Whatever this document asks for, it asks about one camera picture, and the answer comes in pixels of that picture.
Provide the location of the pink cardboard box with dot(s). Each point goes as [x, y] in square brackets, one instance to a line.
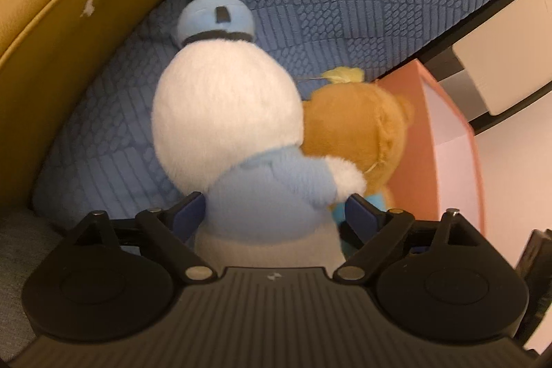
[414, 152]

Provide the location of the brown bear plush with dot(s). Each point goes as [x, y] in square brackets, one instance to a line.
[358, 135]

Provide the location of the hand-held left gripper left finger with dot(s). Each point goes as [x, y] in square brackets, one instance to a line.
[189, 215]

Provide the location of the mustard yellow cushion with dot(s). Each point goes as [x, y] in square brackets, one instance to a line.
[73, 6]

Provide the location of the white duck plush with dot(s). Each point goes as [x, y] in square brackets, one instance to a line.
[228, 122]

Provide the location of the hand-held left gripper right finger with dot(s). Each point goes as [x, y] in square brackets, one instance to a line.
[360, 213]

